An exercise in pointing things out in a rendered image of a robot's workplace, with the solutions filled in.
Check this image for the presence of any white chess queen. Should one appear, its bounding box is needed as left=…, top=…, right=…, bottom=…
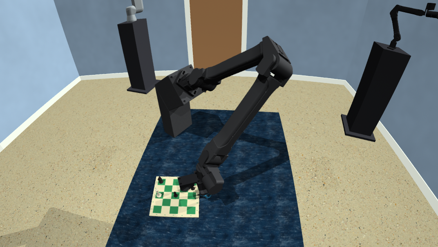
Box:
left=155, top=189, right=162, bottom=198

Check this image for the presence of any green and cream chessboard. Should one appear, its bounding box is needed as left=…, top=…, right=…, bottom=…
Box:
left=149, top=176, right=199, bottom=218

